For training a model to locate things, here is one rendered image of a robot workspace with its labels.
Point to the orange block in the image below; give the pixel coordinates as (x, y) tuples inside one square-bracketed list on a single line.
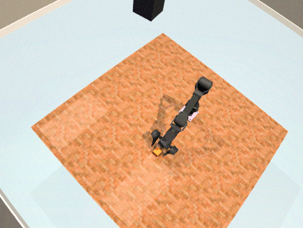
[(157, 152)]

